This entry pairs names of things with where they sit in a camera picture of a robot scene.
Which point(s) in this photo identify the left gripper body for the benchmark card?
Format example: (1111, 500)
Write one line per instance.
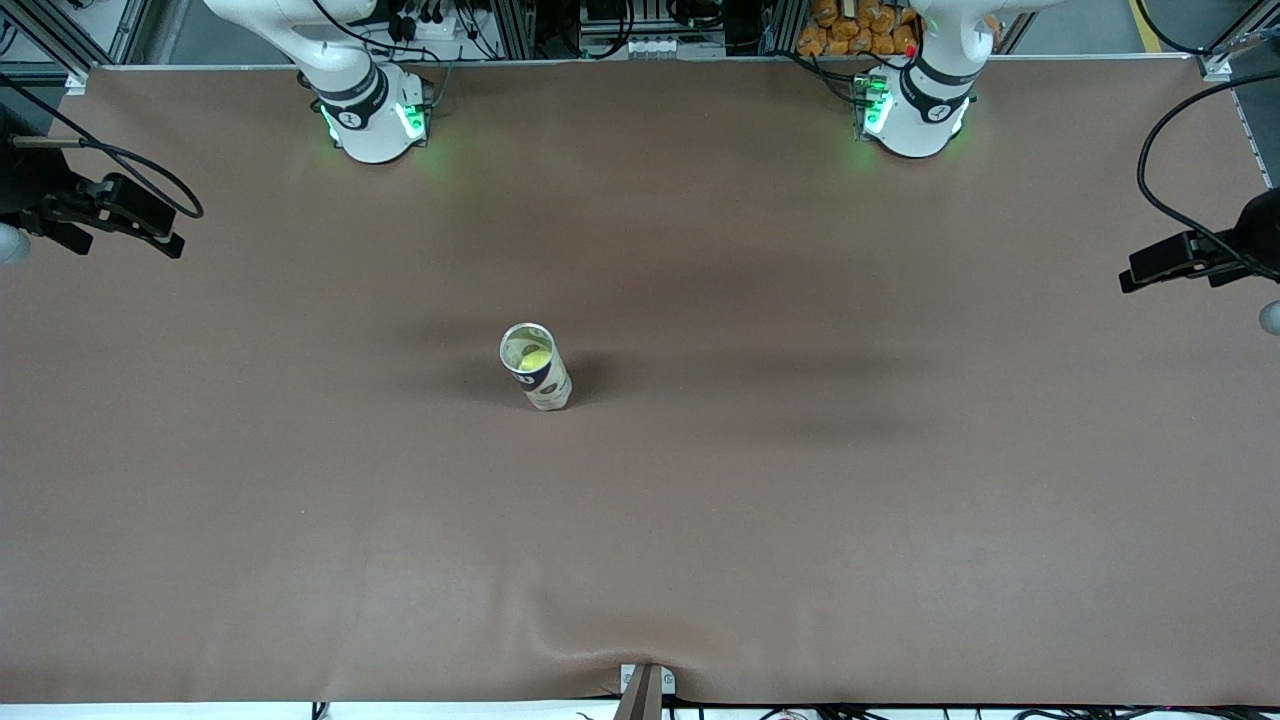
(1256, 233)

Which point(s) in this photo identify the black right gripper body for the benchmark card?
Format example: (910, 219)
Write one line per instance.
(22, 188)

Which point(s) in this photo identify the yellow tennis ball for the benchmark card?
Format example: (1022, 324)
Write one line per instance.
(538, 357)

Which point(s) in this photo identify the clear Wilson tennis ball can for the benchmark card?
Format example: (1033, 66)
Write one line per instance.
(550, 388)

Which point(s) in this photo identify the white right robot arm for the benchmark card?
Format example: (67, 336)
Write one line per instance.
(370, 130)

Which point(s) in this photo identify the white power strip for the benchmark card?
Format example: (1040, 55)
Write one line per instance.
(440, 25)

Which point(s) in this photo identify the orange items pile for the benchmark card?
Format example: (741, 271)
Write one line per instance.
(835, 35)

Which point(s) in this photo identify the grey equipment box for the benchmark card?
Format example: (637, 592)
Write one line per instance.
(630, 45)

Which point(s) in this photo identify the aluminium frame strut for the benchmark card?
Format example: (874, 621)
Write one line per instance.
(1215, 65)
(45, 38)

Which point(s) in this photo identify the aluminium camera mount post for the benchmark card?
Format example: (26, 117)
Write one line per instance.
(645, 695)

